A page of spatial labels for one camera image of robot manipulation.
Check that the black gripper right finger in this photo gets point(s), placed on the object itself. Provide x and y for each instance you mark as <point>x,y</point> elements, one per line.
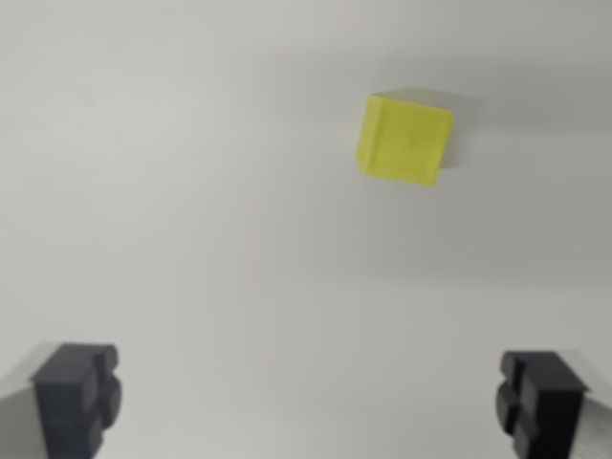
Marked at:
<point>550,406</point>

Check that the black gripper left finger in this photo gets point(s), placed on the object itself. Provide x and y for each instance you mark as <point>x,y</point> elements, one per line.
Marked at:
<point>67,401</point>

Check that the yellow cube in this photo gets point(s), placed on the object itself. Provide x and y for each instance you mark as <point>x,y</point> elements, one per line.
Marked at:
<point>406,141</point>

